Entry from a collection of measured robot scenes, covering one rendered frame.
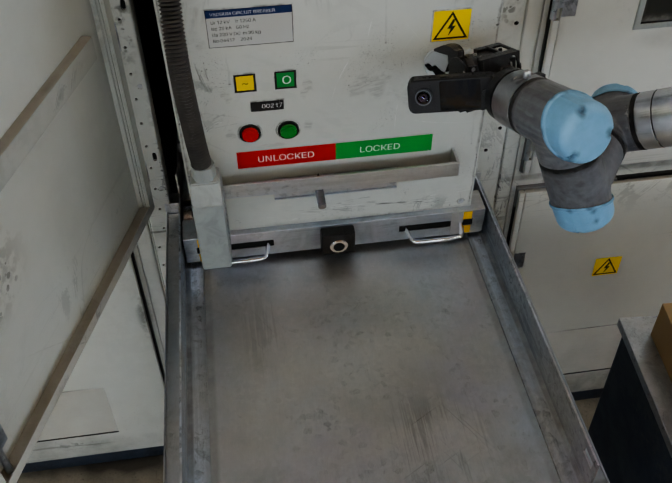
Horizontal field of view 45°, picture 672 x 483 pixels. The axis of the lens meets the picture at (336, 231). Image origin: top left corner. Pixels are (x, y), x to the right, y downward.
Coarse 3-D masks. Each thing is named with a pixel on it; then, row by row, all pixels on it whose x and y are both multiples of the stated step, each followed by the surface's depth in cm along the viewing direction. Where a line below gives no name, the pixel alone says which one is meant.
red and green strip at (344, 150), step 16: (336, 144) 131; (352, 144) 131; (368, 144) 132; (384, 144) 132; (400, 144) 133; (416, 144) 133; (240, 160) 130; (256, 160) 131; (272, 160) 131; (288, 160) 132; (304, 160) 132; (320, 160) 133
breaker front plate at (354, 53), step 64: (192, 0) 109; (256, 0) 110; (320, 0) 111; (384, 0) 113; (448, 0) 114; (192, 64) 116; (256, 64) 118; (320, 64) 119; (384, 64) 121; (320, 128) 128; (384, 128) 130; (448, 128) 132; (384, 192) 140; (448, 192) 143
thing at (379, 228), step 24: (384, 216) 144; (408, 216) 144; (432, 216) 145; (480, 216) 147; (192, 240) 140; (240, 240) 142; (264, 240) 143; (288, 240) 144; (312, 240) 145; (360, 240) 147; (384, 240) 148
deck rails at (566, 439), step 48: (480, 192) 150; (480, 240) 149; (192, 288) 141; (192, 336) 133; (528, 336) 131; (192, 384) 126; (528, 384) 126; (192, 432) 120; (576, 432) 114; (192, 480) 114; (576, 480) 114
